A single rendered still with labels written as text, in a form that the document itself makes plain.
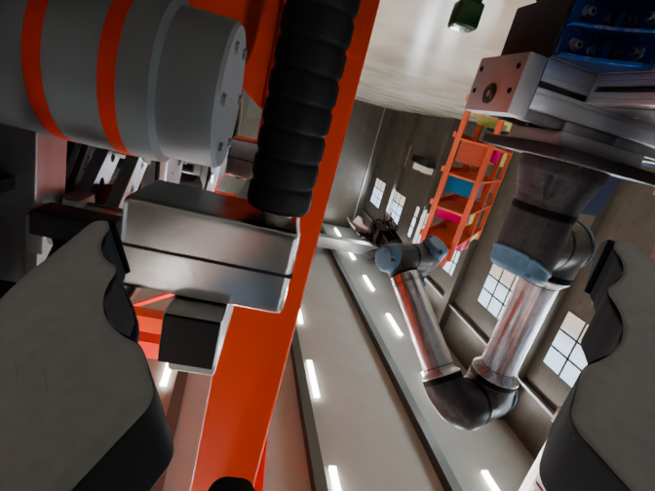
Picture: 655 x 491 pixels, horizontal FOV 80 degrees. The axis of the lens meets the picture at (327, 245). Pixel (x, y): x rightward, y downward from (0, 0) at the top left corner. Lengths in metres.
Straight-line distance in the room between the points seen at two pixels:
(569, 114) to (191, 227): 0.65
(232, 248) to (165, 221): 0.04
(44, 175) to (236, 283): 0.27
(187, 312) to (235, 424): 0.86
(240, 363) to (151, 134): 0.68
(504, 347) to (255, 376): 0.58
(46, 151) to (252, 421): 0.79
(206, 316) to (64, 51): 0.22
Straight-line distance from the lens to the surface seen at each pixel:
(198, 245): 0.21
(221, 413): 1.05
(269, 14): 0.79
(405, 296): 1.02
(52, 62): 0.36
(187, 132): 0.35
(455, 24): 0.76
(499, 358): 1.05
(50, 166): 0.45
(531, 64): 0.71
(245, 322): 0.90
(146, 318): 3.33
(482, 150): 5.81
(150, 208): 0.21
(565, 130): 0.77
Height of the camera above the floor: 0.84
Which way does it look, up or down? 18 degrees up
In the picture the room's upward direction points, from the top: 165 degrees counter-clockwise
